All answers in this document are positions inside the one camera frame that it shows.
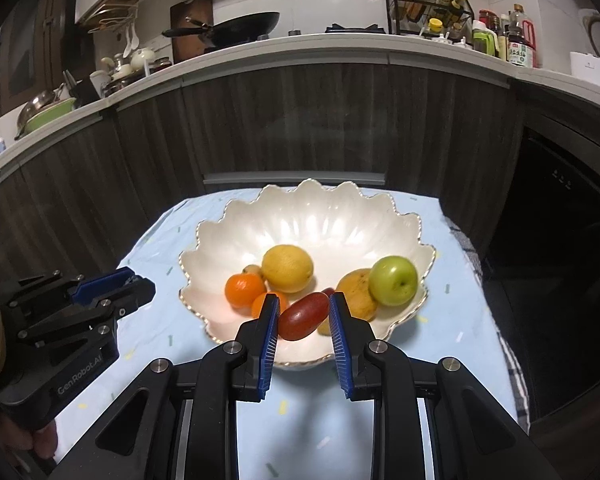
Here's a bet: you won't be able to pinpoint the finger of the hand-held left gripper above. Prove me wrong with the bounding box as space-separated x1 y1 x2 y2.
7 266 137 312
17 275 157 348

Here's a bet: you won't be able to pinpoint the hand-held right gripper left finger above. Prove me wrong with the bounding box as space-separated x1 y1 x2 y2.
80 293 290 480

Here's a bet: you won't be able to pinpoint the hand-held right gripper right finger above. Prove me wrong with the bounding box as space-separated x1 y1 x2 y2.
328 291 551 480

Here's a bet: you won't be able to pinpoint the orange tangerine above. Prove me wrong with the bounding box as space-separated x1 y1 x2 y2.
224 273 267 310
251 291 289 318

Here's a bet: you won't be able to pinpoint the red oblong fruit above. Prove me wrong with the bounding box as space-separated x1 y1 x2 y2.
278 291 331 342

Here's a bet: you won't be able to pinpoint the yellow mango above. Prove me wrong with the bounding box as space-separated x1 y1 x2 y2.
334 268 381 322

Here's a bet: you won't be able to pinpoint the yellow lemon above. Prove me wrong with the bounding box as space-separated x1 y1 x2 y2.
261 244 315 294

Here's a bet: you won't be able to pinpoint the green apple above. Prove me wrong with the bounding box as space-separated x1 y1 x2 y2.
368 255 419 307

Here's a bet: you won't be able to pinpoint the white scalloped bowl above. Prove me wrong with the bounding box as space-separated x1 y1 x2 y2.
178 178 437 371

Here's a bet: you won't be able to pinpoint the person's left hand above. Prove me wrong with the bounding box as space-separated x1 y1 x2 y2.
0 416 60 461

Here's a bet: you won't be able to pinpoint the light blue tablecloth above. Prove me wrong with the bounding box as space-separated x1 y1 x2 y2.
112 189 523 480

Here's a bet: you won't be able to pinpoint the black utensil holder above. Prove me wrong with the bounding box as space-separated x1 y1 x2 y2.
62 70 99 104

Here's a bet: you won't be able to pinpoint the dark wooden kitchen cabinet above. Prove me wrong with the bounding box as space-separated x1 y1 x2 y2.
0 57 526 281

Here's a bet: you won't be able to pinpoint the black built-in appliance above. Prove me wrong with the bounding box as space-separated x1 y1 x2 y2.
485 125 600 436

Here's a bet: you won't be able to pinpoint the white spoons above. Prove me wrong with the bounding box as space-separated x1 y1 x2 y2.
123 25 141 59

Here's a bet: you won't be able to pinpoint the black wok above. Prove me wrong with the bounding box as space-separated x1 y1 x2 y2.
161 11 281 47

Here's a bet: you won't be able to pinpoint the brown cutting board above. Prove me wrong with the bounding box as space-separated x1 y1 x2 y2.
170 0 215 63

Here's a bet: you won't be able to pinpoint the black stove burner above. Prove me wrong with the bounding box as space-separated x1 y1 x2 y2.
324 22 387 35

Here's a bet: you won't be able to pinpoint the green pitcher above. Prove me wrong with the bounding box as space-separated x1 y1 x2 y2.
472 20 499 57

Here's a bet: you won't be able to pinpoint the large soy sauce bottle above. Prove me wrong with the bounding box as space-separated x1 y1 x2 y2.
506 4 539 69

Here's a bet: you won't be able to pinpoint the white box appliance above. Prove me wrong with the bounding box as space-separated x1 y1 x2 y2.
569 51 600 94

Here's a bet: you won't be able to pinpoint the grey drawer handle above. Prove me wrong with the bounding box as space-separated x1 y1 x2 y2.
203 172 386 186

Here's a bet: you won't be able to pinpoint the wall utensil rack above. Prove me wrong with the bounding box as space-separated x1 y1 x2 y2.
77 0 141 34

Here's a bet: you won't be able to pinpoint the black wire spice rack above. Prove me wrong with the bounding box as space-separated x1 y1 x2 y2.
384 0 476 38

